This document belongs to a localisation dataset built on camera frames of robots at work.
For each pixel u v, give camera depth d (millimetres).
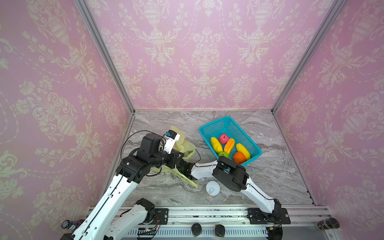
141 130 570
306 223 753
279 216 636
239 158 880
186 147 757
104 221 386
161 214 748
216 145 956
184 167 760
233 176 577
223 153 897
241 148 945
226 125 1064
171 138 593
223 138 973
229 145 952
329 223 637
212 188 776
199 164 719
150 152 512
